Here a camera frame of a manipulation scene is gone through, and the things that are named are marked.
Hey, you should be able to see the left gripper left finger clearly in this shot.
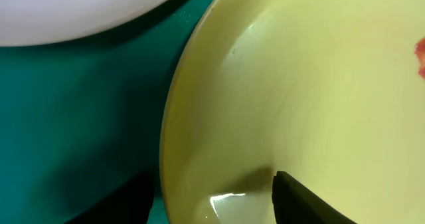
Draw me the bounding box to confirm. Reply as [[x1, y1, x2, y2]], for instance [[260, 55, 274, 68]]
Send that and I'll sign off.
[[65, 172, 155, 224]]

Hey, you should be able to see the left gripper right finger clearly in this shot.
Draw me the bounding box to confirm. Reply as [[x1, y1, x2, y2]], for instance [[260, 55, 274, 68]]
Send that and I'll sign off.
[[272, 171, 355, 224]]

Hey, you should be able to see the yellow plate with food scrap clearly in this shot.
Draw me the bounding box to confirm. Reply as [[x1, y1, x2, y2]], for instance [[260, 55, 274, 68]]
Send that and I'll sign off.
[[161, 0, 424, 223]]

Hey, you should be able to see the white plate with red stain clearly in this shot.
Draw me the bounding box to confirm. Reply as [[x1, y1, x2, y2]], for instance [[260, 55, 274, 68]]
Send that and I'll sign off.
[[1, 0, 167, 47]]

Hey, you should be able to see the teal plastic tray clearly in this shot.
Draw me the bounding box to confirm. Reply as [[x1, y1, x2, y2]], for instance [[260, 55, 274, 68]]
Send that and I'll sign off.
[[1, 0, 212, 223]]

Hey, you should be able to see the orange food scrap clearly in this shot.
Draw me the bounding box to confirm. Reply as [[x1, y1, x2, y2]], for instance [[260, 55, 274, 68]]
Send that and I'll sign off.
[[414, 38, 425, 79]]

